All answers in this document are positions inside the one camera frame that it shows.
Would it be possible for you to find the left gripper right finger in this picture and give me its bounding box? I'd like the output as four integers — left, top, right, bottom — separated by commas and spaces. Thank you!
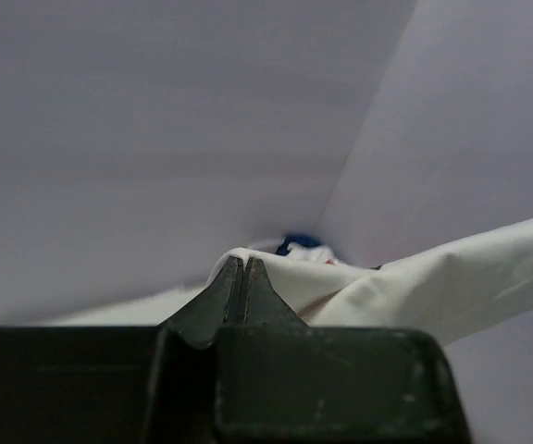
214, 260, 472, 443

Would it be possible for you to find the white green raglan t-shirt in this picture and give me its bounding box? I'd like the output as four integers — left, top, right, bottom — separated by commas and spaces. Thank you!
34, 211, 533, 348

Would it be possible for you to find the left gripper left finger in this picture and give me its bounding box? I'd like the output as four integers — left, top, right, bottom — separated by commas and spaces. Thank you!
0, 259, 242, 443

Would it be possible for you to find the blue t-shirt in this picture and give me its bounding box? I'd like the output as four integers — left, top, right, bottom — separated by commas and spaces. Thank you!
275, 233, 323, 256

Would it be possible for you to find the white red print t-shirt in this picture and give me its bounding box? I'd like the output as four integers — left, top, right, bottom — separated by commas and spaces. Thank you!
287, 243, 341, 265

